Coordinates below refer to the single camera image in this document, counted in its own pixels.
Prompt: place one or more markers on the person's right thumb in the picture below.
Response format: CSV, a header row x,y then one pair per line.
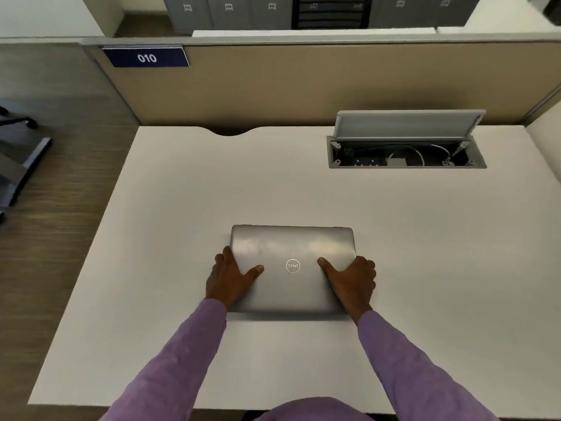
x,y
326,265

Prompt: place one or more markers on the silver laptop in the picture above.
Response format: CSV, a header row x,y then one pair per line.
x,y
291,254

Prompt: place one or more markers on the person's right forearm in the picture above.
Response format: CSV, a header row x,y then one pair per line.
x,y
414,372

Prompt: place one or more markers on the blue desk number sign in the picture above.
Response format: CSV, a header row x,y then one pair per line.
x,y
146,57

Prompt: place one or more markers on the black shelf rack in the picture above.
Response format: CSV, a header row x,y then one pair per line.
x,y
332,12

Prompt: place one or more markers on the person's left thumb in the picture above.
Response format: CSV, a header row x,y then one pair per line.
x,y
254,271

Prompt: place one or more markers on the person's right hand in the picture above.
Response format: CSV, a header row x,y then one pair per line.
x,y
353,282

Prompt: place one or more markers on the person's purple shirt torso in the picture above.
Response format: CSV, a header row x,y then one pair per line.
x,y
313,411

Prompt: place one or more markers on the row of grey lockers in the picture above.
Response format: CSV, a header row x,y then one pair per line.
x,y
228,12

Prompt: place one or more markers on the beige desk partition panel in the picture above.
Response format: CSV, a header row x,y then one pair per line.
x,y
307,81

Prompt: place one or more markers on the person's left forearm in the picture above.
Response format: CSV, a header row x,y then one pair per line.
x,y
171,361

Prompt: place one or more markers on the person's left hand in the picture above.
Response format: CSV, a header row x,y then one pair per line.
x,y
230,282

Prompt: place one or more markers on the grey office chair base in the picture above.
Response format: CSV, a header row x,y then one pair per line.
x,y
17,160

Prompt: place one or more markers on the white power adapter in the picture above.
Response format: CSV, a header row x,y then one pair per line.
x,y
398,161

